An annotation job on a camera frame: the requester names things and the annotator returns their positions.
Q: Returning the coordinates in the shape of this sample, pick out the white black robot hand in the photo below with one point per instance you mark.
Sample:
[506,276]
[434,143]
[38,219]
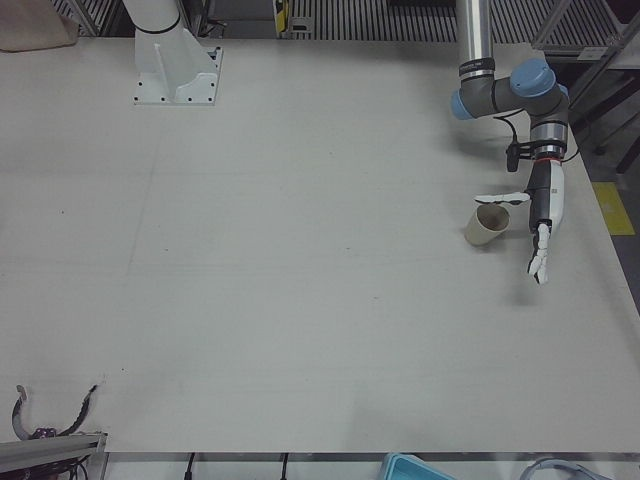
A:
[547,200]

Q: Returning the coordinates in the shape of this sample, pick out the beige paper cup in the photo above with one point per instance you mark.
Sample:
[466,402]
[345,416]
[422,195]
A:
[480,235]

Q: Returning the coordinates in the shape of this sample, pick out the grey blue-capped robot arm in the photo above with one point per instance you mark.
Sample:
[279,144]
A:
[475,30]

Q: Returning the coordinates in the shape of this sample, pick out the pale curved tube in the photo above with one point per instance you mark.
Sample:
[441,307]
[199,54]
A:
[550,462]

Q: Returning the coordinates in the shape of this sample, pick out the light blue plastic bin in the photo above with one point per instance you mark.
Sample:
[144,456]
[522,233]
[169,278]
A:
[410,470]

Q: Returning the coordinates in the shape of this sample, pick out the beige curtain cloth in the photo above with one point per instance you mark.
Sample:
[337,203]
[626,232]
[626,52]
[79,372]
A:
[30,25]

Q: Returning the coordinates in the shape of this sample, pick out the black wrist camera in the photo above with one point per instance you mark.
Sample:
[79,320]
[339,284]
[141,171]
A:
[511,156]

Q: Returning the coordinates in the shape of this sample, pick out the aluminium frame rack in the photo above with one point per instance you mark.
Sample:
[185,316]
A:
[575,22]

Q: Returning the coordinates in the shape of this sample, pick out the yellow black upright post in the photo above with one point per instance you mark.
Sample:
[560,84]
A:
[281,17]

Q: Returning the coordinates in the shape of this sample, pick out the metal claw bracket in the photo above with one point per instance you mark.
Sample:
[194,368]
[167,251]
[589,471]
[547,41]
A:
[44,433]

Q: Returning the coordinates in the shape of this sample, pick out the aluminium profile post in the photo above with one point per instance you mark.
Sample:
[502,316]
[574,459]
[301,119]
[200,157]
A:
[45,447]

